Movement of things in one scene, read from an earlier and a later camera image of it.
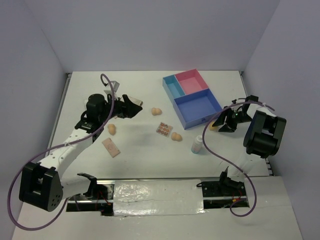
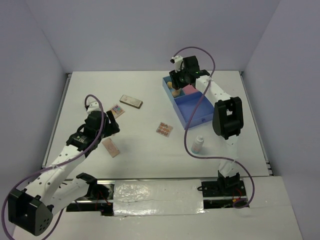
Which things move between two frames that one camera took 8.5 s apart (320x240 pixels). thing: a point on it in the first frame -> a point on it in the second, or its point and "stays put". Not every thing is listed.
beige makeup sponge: (176, 137) -> (176, 93)
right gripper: (231, 126) -> (174, 75)
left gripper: (127, 109) -> (113, 127)
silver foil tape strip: (159, 197) stays put
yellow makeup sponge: (211, 128) -> (169, 84)
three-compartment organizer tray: (193, 101) stays put
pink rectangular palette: (110, 147) stays put
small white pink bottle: (197, 145) stays put
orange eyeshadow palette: (164, 129) stays put
